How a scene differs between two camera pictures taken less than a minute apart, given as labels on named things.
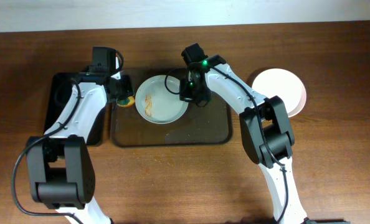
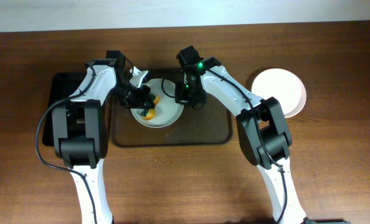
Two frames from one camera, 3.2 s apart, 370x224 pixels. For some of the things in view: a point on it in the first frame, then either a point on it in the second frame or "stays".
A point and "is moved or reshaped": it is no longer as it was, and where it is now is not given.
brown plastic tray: (208, 124) stays
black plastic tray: (61, 84) stays
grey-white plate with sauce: (157, 99) is moved or reshaped
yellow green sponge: (128, 101) is moved or reshaped
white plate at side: (278, 82) stays
